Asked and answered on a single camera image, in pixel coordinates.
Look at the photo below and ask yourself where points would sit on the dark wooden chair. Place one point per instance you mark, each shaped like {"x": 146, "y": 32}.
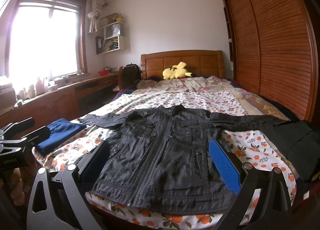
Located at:
{"x": 128, "y": 75}

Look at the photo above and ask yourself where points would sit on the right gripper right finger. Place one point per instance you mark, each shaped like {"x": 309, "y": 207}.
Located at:
{"x": 228, "y": 165}

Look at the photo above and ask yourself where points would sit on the folded blue garment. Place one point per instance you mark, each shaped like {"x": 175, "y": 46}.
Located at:
{"x": 60, "y": 131}

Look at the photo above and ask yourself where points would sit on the wooden desk counter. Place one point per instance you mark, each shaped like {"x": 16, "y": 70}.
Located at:
{"x": 61, "y": 103}

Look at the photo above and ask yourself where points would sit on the tied white curtain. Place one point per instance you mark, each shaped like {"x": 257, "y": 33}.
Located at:
{"x": 94, "y": 15}

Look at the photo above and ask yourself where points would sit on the white wall shelf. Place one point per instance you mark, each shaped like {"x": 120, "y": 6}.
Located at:
{"x": 110, "y": 34}

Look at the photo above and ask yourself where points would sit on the window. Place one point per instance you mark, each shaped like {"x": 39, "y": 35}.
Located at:
{"x": 46, "y": 38}

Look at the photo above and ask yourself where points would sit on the person's left hand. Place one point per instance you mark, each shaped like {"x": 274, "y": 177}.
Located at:
{"x": 16, "y": 187}

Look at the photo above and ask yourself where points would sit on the floral quilt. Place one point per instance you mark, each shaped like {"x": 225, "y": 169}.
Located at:
{"x": 251, "y": 102}

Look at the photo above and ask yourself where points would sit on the dark garment on bed edge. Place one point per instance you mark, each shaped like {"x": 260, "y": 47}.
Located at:
{"x": 297, "y": 140}

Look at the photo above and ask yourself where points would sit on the yellow plush toy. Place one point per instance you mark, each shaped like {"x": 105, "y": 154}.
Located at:
{"x": 176, "y": 72}

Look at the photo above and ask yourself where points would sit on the black jacket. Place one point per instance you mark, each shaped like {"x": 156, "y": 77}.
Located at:
{"x": 159, "y": 158}

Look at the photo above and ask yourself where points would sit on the red bowl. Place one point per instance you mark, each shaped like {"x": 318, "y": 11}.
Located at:
{"x": 104, "y": 72}

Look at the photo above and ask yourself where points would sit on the wooden louvred wardrobe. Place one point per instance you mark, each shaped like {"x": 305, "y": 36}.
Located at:
{"x": 275, "y": 53}

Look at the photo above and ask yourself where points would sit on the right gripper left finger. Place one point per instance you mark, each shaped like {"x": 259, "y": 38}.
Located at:
{"x": 91, "y": 166}

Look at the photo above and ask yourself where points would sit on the orange print bed sheet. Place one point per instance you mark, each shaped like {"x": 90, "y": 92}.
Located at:
{"x": 251, "y": 146}

